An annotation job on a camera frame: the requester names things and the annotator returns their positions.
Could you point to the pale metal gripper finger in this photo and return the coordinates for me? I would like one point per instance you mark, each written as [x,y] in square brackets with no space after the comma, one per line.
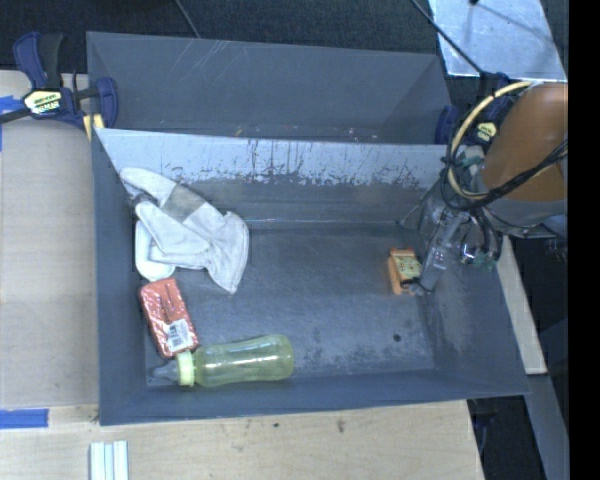
[432,270]

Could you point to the small orange box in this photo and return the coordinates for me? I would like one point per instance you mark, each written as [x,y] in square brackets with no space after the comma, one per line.
[404,269]

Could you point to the grey metal bin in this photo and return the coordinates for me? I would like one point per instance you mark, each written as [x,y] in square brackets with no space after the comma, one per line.
[305,288]

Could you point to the yellow-green clear plastic bottle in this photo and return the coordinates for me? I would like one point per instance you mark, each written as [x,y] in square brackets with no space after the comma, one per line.
[240,360]

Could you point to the white cloth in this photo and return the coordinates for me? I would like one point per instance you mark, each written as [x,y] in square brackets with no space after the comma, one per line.
[195,230]

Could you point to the red-orange packet with label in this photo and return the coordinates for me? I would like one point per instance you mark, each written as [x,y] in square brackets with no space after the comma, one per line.
[167,315]

